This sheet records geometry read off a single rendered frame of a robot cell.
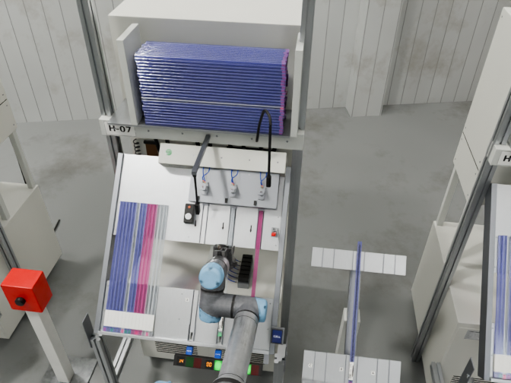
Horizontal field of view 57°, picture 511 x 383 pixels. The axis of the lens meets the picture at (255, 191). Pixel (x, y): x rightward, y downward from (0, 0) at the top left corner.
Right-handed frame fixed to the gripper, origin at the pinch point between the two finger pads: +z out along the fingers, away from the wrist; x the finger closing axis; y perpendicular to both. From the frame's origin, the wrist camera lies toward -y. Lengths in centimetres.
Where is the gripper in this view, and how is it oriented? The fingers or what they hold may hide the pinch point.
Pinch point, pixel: (227, 257)
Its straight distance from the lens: 184.4
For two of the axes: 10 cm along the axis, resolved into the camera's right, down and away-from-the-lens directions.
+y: 0.7, -9.9, -1.1
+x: -9.9, -0.8, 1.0
